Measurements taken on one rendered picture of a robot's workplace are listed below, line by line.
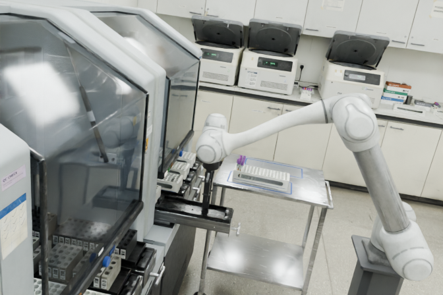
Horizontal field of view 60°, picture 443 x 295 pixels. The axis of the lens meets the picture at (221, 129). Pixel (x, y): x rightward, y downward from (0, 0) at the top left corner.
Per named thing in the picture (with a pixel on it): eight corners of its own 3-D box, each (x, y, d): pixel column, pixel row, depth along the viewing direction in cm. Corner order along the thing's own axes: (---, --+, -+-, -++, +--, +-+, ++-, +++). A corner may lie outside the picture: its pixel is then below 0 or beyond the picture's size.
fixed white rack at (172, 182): (118, 184, 190) (119, 172, 188) (126, 175, 199) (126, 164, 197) (177, 195, 187) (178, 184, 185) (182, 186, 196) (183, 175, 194)
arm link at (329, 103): (320, 93, 163) (324, 101, 150) (364, 84, 159) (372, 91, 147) (325, 122, 166) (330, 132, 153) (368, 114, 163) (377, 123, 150)
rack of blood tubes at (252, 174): (231, 180, 206) (233, 170, 204) (234, 172, 215) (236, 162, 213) (287, 191, 202) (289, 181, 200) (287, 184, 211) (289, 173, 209)
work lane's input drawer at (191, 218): (82, 209, 177) (82, 191, 174) (95, 195, 190) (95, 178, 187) (238, 240, 169) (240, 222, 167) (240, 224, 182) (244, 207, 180)
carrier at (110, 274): (115, 268, 130) (115, 253, 128) (120, 269, 130) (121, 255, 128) (100, 292, 119) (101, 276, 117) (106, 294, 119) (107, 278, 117)
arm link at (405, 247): (425, 249, 165) (447, 284, 144) (387, 260, 169) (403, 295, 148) (362, 87, 148) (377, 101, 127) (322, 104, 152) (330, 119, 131)
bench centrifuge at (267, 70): (236, 88, 390) (246, 18, 368) (242, 77, 448) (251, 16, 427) (292, 97, 384) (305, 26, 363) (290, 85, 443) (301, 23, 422)
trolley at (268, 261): (190, 305, 228) (207, 180, 202) (207, 258, 271) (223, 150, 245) (304, 333, 219) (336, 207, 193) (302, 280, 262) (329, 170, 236)
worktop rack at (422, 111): (392, 110, 384) (394, 105, 382) (391, 108, 394) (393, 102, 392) (424, 116, 378) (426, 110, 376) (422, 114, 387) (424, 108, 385)
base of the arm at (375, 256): (396, 242, 191) (399, 233, 189) (410, 271, 170) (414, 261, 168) (358, 235, 193) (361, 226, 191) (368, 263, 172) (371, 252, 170)
